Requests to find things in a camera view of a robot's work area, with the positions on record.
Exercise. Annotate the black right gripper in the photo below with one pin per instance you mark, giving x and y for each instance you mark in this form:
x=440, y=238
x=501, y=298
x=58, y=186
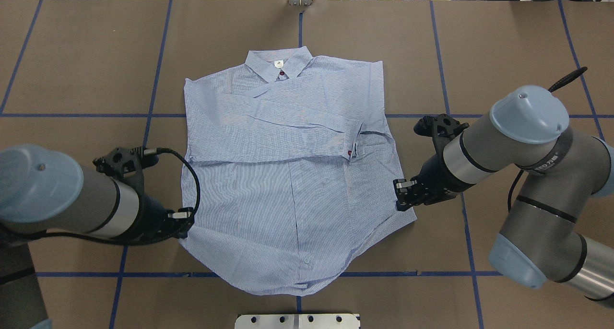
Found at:
x=433, y=181

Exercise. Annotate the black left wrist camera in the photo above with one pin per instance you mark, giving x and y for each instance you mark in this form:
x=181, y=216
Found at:
x=127, y=164

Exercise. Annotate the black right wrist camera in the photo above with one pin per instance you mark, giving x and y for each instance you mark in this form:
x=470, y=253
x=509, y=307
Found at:
x=442, y=129

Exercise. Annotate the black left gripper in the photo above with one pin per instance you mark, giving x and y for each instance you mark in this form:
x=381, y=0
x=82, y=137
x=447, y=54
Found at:
x=154, y=216

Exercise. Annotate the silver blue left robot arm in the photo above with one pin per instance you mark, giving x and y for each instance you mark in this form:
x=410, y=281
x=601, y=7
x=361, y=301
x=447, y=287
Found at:
x=47, y=194

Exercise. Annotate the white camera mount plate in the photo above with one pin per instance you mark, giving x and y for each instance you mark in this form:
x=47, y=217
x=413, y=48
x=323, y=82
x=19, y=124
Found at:
x=299, y=321

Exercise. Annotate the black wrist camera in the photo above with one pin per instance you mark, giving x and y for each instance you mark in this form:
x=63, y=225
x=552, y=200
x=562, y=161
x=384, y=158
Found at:
x=127, y=164
x=442, y=129

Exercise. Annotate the light blue striped shirt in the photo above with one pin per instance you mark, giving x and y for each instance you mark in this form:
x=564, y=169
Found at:
x=296, y=163

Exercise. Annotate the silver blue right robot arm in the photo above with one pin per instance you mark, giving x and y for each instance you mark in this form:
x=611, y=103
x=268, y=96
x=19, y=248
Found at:
x=564, y=168

